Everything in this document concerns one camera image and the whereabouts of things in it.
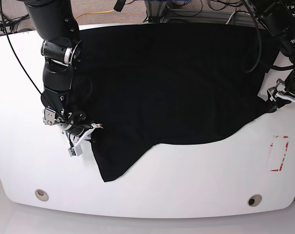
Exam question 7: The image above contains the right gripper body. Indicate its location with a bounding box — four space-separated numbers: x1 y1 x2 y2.
63 123 88 139

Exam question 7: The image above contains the black T-shirt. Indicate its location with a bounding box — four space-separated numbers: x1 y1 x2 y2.
73 23 279 182

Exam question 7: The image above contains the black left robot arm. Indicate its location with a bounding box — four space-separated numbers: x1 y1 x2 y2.
243 0 295 112

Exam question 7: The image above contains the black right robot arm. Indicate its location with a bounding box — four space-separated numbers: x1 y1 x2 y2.
23 0 92 135

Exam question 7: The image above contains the red tape rectangle marking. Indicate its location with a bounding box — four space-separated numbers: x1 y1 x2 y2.
267 136 290 172

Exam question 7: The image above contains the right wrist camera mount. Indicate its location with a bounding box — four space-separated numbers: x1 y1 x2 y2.
61 123 103 156

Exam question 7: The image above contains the left table cable grommet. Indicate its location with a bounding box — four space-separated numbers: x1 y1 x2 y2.
35 189 49 202

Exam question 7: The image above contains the table cable grommet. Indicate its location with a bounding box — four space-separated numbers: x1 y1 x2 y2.
35 189 49 202
247 194 262 207

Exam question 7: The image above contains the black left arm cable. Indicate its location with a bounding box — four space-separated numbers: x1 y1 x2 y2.
241 0 262 73

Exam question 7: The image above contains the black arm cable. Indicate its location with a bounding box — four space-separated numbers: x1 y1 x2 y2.
241 0 262 73
0 0 43 97

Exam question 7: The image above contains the right table cable grommet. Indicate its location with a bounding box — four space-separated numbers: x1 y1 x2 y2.
247 194 262 207

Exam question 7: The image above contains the yellow floor cable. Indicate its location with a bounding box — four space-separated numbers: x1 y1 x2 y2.
74 8 114 21

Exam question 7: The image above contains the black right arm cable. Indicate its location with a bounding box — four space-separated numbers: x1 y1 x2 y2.
0 0 43 97

